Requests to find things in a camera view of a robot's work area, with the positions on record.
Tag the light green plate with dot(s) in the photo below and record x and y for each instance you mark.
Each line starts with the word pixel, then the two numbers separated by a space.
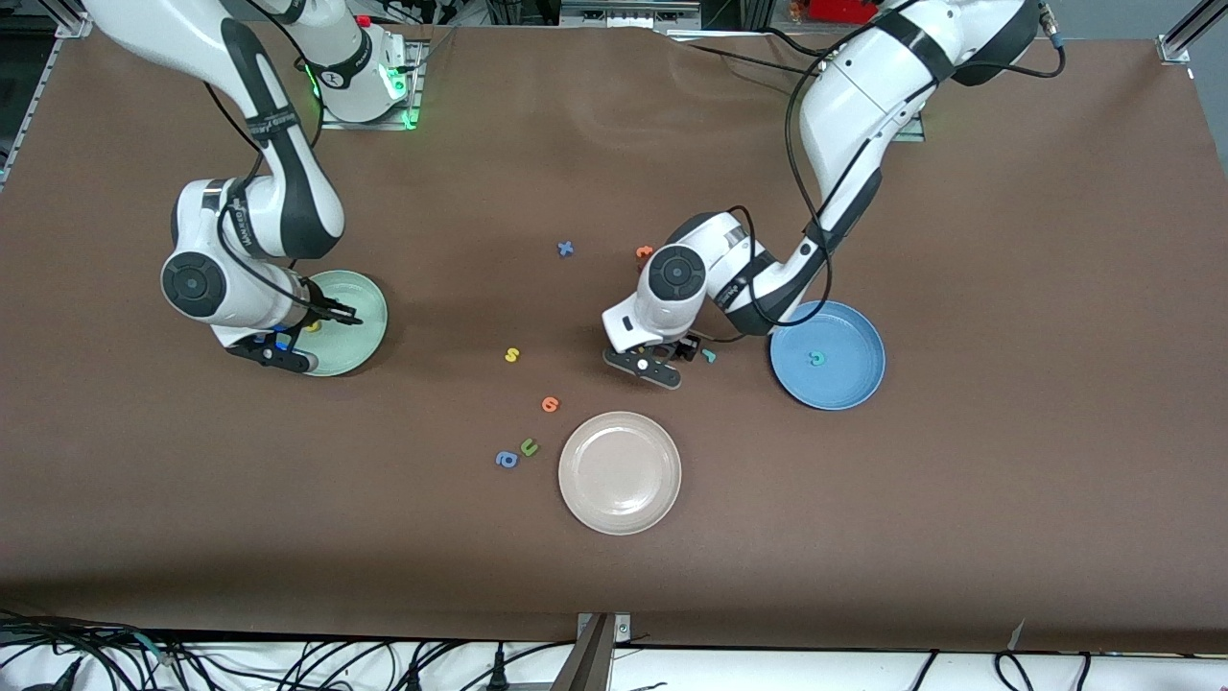
pixel 360 345

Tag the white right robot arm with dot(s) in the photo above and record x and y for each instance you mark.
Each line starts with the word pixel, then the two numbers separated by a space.
pixel 173 29

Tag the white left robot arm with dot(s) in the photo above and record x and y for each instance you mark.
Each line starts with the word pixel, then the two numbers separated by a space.
pixel 863 96

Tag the red box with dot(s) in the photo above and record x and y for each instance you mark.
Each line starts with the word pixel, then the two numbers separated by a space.
pixel 844 10

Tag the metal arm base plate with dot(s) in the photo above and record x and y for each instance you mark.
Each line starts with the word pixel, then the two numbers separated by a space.
pixel 414 91
pixel 913 132

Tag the beige plate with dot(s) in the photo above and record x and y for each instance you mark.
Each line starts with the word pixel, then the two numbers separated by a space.
pixel 619 472

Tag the blue plate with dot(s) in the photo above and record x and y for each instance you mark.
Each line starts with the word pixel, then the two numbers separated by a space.
pixel 844 384

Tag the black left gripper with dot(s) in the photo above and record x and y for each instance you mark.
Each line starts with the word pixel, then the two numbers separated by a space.
pixel 685 347

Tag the aluminium frame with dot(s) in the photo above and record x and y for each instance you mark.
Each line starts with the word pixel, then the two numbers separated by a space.
pixel 624 17

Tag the blue foam letter a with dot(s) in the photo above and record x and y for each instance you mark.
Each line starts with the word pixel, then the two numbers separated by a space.
pixel 513 462

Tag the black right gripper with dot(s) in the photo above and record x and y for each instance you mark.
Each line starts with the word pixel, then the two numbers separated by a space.
pixel 319 306

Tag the aluminium profile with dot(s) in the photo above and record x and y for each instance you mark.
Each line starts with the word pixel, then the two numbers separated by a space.
pixel 69 27
pixel 1190 29

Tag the brown table cover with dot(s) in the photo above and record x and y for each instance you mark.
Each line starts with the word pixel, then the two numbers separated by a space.
pixel 863 537

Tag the metal table bracket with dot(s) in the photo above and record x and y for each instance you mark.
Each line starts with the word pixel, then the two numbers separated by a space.
pixel 590 662

